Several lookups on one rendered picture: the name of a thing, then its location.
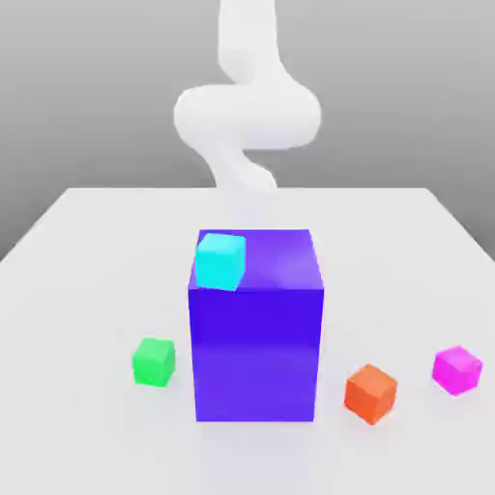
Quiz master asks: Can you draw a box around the small cyan cube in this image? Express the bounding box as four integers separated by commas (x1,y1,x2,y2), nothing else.
193,232,248,293

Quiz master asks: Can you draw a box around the small green cube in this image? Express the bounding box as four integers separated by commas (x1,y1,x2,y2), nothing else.
131,336,177,388

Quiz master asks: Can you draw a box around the small orange cube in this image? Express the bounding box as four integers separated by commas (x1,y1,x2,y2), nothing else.
343,363,399,427

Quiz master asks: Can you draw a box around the small magenta cube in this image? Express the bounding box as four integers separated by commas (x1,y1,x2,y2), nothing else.
431,344,484,397

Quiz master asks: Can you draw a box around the large purple box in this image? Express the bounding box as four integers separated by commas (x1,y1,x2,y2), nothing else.
188,228,325,423

